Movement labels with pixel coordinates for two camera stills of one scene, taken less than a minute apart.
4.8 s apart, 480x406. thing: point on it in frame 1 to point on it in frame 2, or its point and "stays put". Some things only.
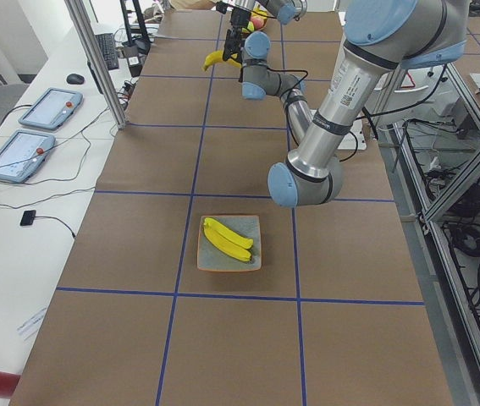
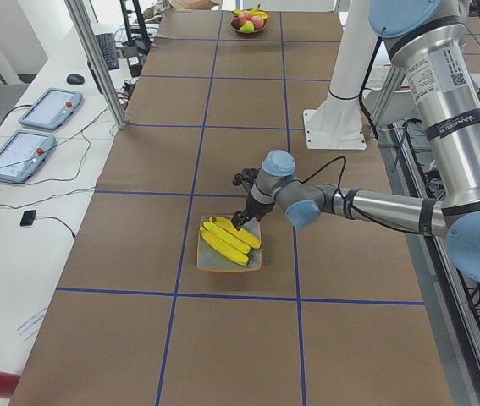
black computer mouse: x=74 y=79 stays put
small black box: x=28 y=217 stays put
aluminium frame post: x=80 y=17 stays put
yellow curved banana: x=217 y=57 to x=228 y=226
